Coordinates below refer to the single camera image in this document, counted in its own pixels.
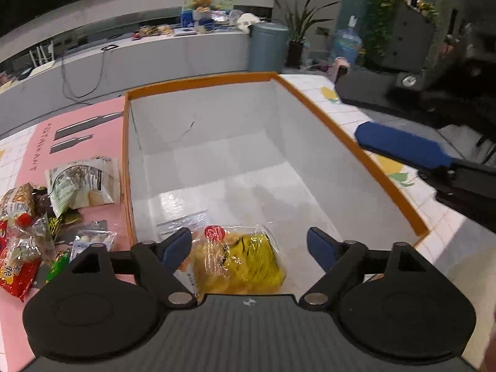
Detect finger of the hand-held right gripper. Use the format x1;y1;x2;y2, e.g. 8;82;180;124
335;66;425;115
354;121;496;235

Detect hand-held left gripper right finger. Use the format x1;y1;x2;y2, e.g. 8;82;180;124
299;227;429;312

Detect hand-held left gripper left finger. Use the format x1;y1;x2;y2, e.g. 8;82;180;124
68;227;198;308

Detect orange-rimmed white box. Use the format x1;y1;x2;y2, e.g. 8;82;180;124
122;72;431;307

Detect brown nut snack packet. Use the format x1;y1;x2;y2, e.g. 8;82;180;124
0;183;39;221

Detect red snack packet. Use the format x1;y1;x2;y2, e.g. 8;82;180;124
0;217;43;303

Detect pile of snacks on console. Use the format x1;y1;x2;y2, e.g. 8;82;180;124
134;24;173;39

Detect clear zip bag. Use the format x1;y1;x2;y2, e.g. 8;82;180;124
157;209;210;241

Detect white checkered tablecloth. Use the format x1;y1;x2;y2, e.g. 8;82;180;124
0;72;496;372

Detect blue water bottle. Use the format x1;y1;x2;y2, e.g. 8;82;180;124
332;15;363;64

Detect grey drawer cabinet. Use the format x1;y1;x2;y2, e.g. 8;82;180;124
382;0;436;72

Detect potted long-leaf plant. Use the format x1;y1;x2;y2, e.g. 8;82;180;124
265;0;342;68

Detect small packet of white balls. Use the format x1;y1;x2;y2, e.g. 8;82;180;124
70;220;117;260

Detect leafy vine plant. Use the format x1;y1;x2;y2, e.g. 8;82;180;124
358;0;440;68

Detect grey trash bin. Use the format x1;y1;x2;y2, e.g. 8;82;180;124
248;22;290;73

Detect white green snack packet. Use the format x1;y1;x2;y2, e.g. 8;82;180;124
44;156;122;218

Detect pink printed mat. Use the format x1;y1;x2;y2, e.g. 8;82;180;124
0;97;136;372

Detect yellow black snack packet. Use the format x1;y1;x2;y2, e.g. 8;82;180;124
46;209;82;241

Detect dark snack packet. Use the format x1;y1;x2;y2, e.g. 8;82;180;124
33;186;59;218

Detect clear wrapped snack packet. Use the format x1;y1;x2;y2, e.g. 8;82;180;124
6;211;57;264

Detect green picture board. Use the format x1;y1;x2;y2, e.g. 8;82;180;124
182;0;236;12

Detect long grey TV console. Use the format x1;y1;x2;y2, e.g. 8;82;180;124
0;27;252;132

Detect blue white box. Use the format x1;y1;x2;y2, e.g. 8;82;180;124
180;8;214;33

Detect white router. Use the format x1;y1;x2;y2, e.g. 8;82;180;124
29;42;59;76

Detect black cable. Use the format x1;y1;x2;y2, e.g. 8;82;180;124
61;44;119;99

